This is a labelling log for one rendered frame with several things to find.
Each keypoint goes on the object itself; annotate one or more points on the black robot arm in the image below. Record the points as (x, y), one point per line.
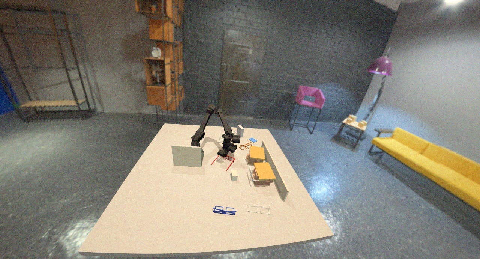
(199, 135)

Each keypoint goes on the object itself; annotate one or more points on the grey flat rectangular panel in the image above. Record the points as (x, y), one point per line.
(282, 187)

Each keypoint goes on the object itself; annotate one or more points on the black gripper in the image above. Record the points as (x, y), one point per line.
(224, 152)

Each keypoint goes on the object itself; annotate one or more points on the red glasses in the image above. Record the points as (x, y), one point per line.
(230, 158)

